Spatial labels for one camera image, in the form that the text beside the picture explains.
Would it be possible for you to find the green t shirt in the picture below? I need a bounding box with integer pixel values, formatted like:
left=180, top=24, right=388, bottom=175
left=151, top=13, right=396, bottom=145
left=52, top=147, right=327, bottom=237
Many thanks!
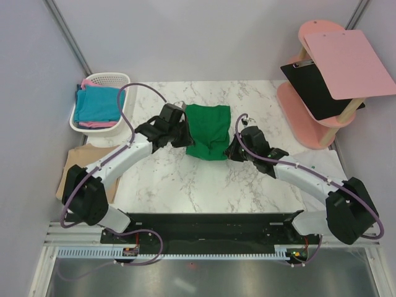
left=186, top=104, right=231, bottom=161

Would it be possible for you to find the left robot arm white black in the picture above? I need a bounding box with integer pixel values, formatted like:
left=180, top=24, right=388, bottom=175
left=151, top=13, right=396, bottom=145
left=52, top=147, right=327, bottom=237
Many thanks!
left=62, top=103, right=194, bottom=243

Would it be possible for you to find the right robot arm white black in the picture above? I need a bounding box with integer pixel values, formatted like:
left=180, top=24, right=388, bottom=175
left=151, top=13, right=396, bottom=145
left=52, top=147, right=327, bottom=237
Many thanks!
left=225, top=126, right=384, bottom=245

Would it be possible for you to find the pink wooden side shelf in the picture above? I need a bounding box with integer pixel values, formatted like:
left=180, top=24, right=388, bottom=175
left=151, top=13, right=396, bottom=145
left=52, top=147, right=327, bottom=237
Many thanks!
left=277, top=20, right=365, bottom=150

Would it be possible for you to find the teal folded t shirt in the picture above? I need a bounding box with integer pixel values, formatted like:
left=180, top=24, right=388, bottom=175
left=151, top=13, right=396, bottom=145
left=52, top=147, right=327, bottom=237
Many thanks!
left=74, top=85, right=121, bottom=123

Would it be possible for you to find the white paper sheet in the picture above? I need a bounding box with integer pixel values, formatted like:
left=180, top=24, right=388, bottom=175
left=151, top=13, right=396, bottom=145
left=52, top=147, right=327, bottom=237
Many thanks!
left=293, top=149, right=347, bottom=212

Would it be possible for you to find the black clipboard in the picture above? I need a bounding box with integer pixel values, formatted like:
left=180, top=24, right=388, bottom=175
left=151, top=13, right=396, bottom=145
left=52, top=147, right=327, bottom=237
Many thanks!
left=280, top=59, right=351, bottom=121

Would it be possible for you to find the beige folded t shirt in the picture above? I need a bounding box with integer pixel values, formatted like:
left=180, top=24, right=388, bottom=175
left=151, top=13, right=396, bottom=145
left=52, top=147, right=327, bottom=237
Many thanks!
left=56, top=144, right=118, bottom=200

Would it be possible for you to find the pink folded t shirt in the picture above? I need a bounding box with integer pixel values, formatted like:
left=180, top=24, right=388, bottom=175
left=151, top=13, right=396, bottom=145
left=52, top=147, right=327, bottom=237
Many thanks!
left=75, top=79, right=118, bottom=129

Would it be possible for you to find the dark blue folded t shirt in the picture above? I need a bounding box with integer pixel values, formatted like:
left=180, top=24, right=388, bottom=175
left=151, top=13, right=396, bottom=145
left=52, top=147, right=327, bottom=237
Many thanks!
left=75, top=84, right=82, bottom=104

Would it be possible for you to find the pink clipboard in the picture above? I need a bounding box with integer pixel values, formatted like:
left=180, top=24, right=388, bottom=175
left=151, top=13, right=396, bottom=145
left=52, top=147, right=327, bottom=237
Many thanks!
left=304, top=30, right=395, bottom=100

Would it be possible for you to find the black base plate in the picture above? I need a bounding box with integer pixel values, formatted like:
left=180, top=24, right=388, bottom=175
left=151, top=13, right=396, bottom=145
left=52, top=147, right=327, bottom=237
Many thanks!
left=100, top=213, right=319, bottom=253

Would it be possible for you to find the aluminium frame rail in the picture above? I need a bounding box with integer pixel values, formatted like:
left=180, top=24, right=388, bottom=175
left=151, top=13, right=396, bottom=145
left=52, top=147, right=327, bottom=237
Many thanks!
left=45, top=222, right=102, bottom=246

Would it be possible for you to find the white slotted cable duct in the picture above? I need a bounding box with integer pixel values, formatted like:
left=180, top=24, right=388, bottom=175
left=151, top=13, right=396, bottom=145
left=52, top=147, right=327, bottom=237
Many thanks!
left=56, top=245, right=291, bottom=260

